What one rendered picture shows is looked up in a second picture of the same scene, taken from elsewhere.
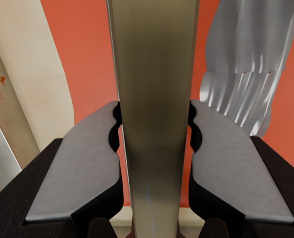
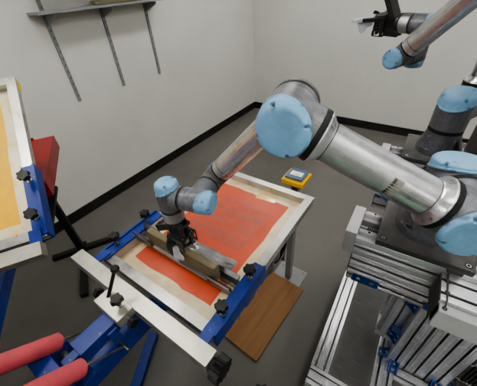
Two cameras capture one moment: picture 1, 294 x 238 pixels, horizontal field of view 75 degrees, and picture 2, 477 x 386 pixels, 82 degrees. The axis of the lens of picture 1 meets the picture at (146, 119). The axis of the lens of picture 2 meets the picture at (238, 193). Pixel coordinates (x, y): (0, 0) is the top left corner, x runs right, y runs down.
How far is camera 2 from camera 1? 106 cm
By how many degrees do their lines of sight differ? 75
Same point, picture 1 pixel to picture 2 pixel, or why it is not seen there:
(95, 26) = (169, 267)
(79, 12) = (165, 268)
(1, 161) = (168, 297)
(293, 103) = (213, 244)
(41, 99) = (168, 287)
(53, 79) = (168, 281)
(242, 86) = (200, 250)
